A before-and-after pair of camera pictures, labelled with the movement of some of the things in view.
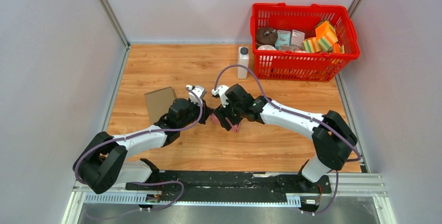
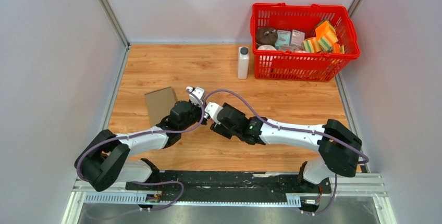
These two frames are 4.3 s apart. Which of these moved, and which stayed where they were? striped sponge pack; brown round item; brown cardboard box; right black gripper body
Moved: right black gripper body
Stayed: striped sponge pack; brown cardboard box; brown round item
